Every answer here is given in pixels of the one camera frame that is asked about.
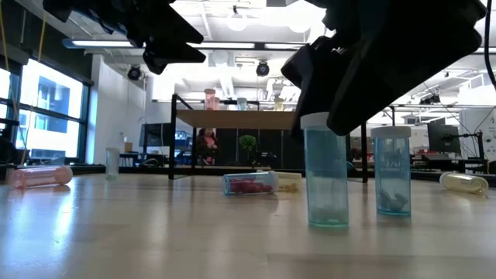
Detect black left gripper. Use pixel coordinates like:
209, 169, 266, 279
77, 0, 207, 76

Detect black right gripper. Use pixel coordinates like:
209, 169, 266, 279
280, 0, 488, 137

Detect ceiling strip light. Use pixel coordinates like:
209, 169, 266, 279
61, 37, 146, 50

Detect large teal pill bottle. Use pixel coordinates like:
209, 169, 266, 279
300, 112, 350, 229

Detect small green potted plant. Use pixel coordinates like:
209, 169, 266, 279
238, 134, 259, 167

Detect round pendant lamp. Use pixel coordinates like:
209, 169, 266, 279
226, 4, 249, 32

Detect person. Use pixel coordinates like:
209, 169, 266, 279
196, 127, 220, 167

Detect small clear bottle green pill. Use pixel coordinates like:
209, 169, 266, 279
105, 146, 121, 181

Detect yellow hanging cord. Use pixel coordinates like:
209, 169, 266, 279
21, 0, 50, 164

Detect large window black frame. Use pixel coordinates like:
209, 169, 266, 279
0, 57, 92, 164

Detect blue bottle red pills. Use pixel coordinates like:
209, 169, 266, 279
222, 170, 280, 197

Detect black cabinet row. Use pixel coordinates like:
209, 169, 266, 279
215, 129, 307, 170

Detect black computer monitor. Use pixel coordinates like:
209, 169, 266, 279
427, 122, 461, 154
139, 122, 174, 148

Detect large pink pill bottle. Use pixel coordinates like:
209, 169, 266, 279
10, 165, 74, 190

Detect blue pill bottle white cap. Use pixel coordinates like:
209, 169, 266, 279
370, 126, 412, 217

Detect black aluminium rail frame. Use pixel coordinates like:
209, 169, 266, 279
0, 164, 496, 183

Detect wooden shelf black metal legs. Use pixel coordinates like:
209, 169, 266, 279
168, 94, 397, 183

